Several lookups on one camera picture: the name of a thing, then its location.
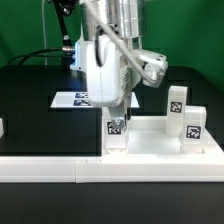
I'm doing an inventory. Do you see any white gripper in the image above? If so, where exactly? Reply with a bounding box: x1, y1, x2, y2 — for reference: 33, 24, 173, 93
86, 35, 140, 129

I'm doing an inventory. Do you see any white square table top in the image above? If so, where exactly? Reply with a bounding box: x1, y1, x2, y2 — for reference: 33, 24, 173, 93
100, 114, 224, 158

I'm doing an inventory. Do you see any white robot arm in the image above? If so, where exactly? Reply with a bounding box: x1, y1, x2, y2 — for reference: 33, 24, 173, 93
71, 0, 143, 129

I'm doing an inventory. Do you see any white sheet with AprilTags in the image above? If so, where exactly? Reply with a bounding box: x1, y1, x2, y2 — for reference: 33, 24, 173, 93
50, 91, 140, 109

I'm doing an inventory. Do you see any white U-shaped obstacle fence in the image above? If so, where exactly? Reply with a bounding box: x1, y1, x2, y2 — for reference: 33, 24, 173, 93
0, 118, 224, 184

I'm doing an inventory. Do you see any white part at left edge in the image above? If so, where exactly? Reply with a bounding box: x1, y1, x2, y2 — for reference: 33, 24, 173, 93
0, 118, 4, 138

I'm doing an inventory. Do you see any white cable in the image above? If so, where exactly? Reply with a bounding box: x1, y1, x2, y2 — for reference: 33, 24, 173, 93
79, 0, 169, 76

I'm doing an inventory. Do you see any black cable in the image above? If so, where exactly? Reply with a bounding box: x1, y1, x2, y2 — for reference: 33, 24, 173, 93
5, 48, 76, 67

